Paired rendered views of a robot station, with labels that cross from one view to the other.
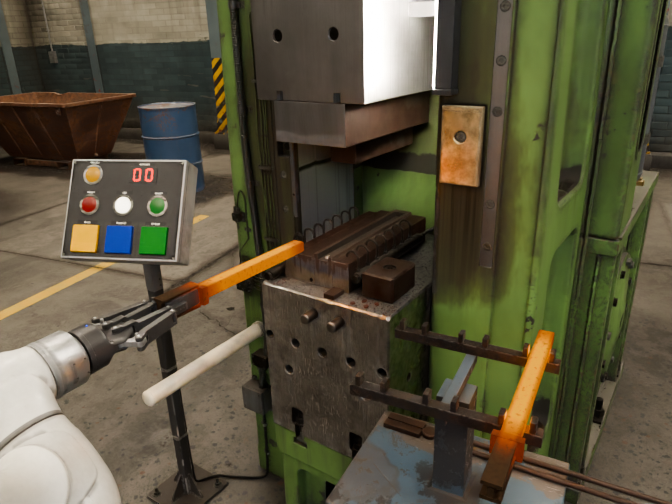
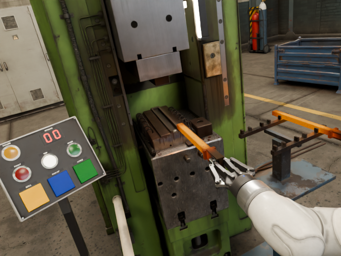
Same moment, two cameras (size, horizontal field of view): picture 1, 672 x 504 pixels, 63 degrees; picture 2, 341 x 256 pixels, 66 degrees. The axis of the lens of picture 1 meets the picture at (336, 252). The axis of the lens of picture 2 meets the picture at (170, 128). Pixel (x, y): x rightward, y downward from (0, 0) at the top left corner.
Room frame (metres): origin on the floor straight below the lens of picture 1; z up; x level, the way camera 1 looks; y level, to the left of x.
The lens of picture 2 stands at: (0.50, 0.94, 1.53)
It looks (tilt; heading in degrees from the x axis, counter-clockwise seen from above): 23 degrees down; 311
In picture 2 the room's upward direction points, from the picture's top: 10 degrees counter-clockwise
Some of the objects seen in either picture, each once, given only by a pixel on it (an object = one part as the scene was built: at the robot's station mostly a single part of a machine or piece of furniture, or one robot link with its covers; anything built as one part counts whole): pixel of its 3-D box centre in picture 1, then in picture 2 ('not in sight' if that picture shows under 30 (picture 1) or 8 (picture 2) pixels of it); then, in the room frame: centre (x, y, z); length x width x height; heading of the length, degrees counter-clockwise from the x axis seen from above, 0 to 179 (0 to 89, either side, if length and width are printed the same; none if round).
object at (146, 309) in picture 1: (132, 320); (224, 172); (0.83, 0.35, 1.06); 0.11 x 0.01 x 0.04; 150
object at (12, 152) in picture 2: (93, 174); (10, 153); (1.50, 0.67, 1.16); 0.05 x 0.03 x 0.04; 55
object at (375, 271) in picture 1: (389, 279); (200, 127); (1.22, -0.13, 0.95); 0.12 x 0.08 x 0.06; 145
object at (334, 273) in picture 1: (359, 243); (161, 125); (1.44, -0.07, 0.96); 0.42 x 0.20 x 0.09; 145
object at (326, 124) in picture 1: (357, 112); (148, 61); (1.44, -0.07, 1.32); 0.42 x 0.20 x 0.10; 145
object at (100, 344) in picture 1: (102, 341); (240, 183); (0.77, 0.38, 1.06); 0.09 x 0.08 x 0.07; 145
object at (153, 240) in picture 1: (154, 240); (85, 170); (1.38, 0.48, 1.01); 0.07 x 0.05 x 0.07; 80
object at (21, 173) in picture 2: (89, 204); (22, 173); (1.46, 0.67, 1.09); 0.05 x 0.03 x 0.04; 55
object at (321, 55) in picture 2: not in sight; (317, 61); (1.37, -4.12, 0.36); 1.20 x 0.80 x 0.72; 162
